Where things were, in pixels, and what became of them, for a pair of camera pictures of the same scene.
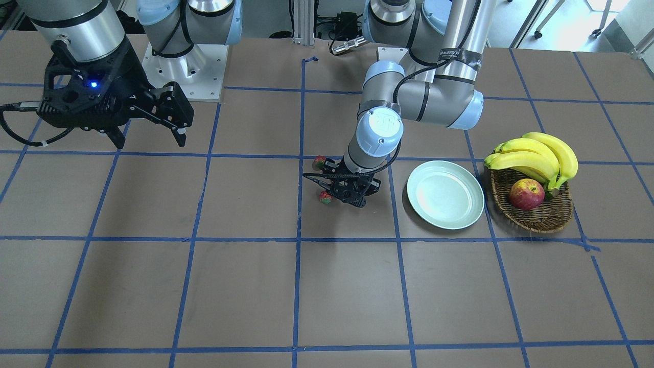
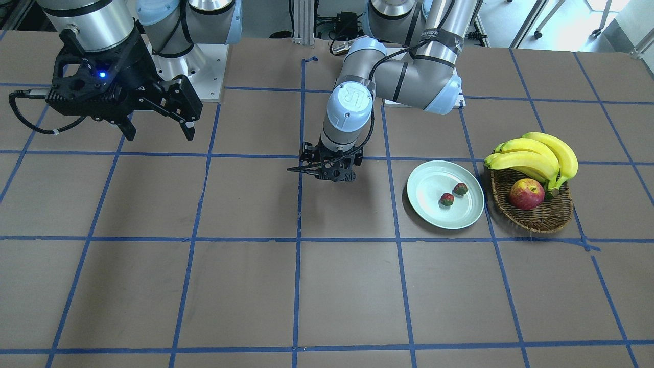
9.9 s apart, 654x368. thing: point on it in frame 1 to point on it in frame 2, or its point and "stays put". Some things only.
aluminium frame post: x=303 y=31 stays put
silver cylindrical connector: x=348 y=45 stays put
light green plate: x=445 y=194 stays put
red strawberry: x=325 y=197 to x=447 y=199
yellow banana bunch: x=539 y=156 stays put
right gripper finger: x=116 y=135 to x=126 y=128
